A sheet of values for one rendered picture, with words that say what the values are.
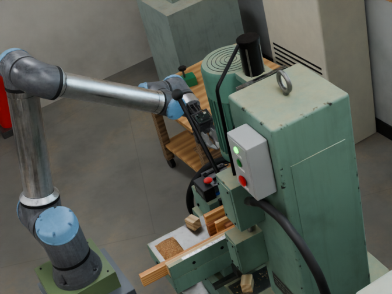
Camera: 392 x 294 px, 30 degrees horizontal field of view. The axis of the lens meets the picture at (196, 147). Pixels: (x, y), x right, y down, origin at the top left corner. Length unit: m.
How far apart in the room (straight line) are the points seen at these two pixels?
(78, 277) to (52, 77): 0.76
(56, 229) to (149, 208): 1.45
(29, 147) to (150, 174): 1.70
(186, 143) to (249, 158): 2.40
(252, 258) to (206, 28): 2.59
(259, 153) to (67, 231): 1.08
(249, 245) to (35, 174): 0.95
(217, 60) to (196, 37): 2.46
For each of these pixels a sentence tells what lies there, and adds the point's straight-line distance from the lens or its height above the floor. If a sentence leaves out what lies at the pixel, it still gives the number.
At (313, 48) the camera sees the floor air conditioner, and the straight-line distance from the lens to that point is 3.82.
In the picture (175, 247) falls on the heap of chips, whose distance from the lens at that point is 2.36.
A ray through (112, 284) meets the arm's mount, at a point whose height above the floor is 0.58.
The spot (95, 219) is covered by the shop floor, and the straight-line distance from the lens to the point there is 4.09.
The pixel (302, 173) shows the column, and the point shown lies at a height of 1.36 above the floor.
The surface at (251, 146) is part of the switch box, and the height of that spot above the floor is 1.48.
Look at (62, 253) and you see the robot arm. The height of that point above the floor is 0.80.
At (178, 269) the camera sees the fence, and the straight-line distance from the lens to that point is 2.26.
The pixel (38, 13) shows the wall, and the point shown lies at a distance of 5.10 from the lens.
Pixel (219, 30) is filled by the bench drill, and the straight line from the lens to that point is 4.58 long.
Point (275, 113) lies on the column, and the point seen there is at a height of 1.52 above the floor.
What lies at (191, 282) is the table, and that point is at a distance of 2.32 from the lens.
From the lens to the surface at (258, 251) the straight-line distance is 2.12.
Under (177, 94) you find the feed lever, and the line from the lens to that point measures 2.13.
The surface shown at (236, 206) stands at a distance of 1.94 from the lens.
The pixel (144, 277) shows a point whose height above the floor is 0.93.
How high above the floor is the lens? 2.47
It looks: 34 degrees down
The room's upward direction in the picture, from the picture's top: 15 degrees counter-clockwise
